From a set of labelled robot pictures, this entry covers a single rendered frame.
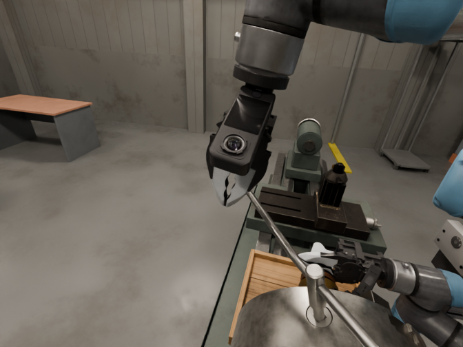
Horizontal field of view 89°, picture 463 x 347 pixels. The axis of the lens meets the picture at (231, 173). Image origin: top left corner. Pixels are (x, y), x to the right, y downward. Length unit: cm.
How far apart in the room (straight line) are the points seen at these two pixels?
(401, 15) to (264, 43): 12
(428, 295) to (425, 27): 59
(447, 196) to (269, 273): 54
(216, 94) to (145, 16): 166
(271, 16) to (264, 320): 39
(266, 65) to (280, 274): 70
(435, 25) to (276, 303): 37
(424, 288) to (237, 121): 59
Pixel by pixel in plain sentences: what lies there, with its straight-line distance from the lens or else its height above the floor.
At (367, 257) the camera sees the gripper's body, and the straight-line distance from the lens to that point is 72.
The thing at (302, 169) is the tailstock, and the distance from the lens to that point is 144.
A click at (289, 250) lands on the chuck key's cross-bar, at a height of 129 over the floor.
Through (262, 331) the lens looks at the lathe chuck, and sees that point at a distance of 41.
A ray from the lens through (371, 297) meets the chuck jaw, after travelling 48.
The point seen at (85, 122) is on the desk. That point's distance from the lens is 401.
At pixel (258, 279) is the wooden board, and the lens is 83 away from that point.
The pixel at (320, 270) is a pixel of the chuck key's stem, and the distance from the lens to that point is 32.
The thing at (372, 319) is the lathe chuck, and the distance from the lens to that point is 42.
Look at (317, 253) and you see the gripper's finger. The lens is 65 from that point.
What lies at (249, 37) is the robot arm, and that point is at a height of 155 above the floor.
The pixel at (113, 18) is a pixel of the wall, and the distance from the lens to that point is 509.
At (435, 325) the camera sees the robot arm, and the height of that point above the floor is 100.
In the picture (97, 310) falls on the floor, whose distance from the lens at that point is 195.
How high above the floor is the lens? 155
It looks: 29 degrees down
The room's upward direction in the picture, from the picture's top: 3 degrees clockwise
